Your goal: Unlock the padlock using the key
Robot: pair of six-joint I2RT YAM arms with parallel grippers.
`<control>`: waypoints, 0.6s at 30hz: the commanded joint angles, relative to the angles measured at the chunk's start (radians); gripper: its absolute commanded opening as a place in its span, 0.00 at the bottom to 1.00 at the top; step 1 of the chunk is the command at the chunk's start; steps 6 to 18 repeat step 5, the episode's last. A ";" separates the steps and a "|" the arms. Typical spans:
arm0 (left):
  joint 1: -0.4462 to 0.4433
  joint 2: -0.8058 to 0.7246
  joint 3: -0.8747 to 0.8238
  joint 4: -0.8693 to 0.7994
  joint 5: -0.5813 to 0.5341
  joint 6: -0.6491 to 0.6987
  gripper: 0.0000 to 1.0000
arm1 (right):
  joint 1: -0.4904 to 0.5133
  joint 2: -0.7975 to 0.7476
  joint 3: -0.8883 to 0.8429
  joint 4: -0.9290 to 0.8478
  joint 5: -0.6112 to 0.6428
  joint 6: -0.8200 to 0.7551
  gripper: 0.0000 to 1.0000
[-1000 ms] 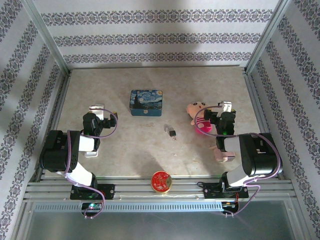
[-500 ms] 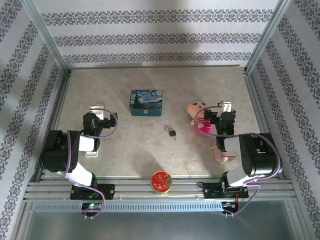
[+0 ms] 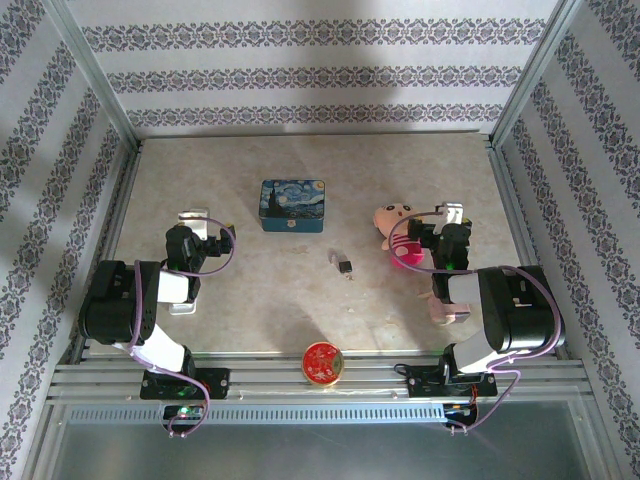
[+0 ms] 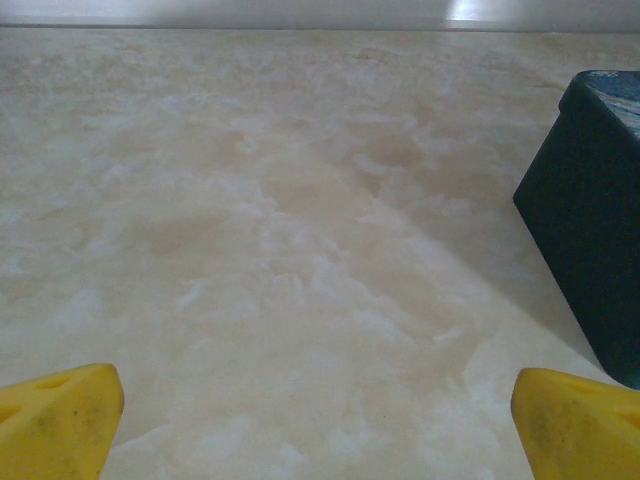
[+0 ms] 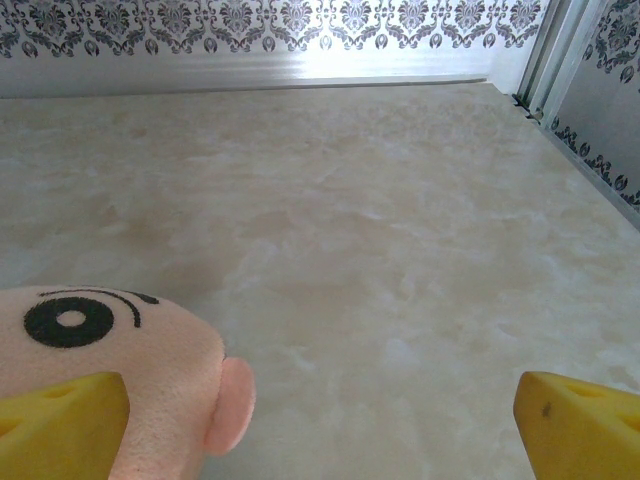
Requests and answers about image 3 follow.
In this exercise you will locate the starry night print tin box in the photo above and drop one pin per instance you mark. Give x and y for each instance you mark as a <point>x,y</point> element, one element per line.
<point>291,202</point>

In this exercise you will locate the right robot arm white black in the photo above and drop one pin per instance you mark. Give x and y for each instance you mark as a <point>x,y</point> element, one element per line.
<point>520,310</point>

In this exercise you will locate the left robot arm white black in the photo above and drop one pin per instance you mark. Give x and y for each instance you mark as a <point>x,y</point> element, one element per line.
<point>115,305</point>

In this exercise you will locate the pink plush doll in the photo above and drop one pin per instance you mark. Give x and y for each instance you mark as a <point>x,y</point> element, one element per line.
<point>400,245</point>

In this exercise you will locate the silver tin hasp latch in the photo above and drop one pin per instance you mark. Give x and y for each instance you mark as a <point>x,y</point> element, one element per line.
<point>291,223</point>

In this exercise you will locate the pale pink toy piece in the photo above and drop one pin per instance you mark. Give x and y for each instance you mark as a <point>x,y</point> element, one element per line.
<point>445,312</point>

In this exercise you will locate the right controller board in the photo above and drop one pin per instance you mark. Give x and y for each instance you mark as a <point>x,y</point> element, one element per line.
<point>460,411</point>

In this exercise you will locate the left controller board green light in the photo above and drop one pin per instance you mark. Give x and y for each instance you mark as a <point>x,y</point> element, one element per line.
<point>184,411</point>

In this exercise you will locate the round red gold tin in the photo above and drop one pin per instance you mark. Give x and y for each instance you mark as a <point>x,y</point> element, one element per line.
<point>322,366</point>

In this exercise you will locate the grey metal front plate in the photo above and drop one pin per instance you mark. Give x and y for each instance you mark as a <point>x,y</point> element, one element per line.
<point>320,455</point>

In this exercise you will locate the aluminium side rail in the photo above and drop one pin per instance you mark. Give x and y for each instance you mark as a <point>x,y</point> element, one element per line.
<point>509,200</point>
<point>121,200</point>

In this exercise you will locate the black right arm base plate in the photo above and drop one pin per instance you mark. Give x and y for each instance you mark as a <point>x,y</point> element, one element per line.
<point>425,386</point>

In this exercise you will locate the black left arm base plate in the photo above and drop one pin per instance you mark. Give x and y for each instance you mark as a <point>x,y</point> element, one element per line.
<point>215,385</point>

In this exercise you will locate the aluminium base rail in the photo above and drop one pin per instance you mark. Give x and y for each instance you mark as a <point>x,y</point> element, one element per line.
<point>370,380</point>

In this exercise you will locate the aluminium frame post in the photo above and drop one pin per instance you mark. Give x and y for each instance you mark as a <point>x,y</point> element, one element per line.
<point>95,75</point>
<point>534,75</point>

